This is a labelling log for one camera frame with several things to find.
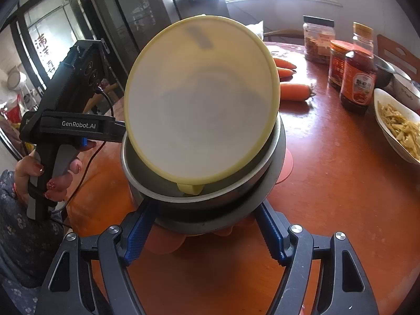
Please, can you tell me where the large steel bowl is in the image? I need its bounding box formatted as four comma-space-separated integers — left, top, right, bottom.
129, 167, 284, 235

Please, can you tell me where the red sauce jar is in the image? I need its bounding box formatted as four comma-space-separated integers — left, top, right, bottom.
329, 39, 355, 89

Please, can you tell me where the wooden chair with bent armrest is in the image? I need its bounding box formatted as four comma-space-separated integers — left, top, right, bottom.
83, 82, 119, 114

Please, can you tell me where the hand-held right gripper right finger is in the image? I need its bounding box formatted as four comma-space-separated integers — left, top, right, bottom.
254, 200, 381, 315

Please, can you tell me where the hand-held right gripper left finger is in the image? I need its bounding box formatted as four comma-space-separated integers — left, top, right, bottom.
34, 200, 158, 315

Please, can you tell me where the medium steel bowl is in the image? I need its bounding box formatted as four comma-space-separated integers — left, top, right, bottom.
121, 112, 287, 204

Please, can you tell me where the person's left hand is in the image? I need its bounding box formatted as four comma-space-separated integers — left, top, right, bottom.
15, 155, 83, 203

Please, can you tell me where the small steel bowl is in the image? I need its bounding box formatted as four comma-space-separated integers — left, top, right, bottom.
372, 54, 396, 89

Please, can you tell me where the black lid pickle jar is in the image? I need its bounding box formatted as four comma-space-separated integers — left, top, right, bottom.
302, 15, 336, 64

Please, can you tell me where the brown sauce bottle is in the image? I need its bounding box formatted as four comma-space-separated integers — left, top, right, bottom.
339, 22, 378, 115

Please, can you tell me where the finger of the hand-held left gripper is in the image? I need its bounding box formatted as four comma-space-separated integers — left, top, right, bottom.
113, 120, 128, 142

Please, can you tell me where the glass door with red lettering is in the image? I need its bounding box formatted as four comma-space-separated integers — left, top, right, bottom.
10, 0, 99, 106

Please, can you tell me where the white ceramic bowl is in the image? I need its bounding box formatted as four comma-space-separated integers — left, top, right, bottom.
392, 72, 420, 112

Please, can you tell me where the white dish with food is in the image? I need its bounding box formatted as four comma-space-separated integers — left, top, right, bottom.
374, 88, 420, 165

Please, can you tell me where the grey refrigerator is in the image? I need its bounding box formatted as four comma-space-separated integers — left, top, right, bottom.
90, 0, 184, 69

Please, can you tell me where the bagged celery bunch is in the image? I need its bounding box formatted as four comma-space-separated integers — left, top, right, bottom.
246, 20, 265, 40

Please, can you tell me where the pink plastic plate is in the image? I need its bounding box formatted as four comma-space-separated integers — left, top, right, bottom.
144, 148, 294, 255

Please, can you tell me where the yellow bowl with handle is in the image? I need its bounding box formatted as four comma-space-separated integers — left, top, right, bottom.
124, 15, 281, 195

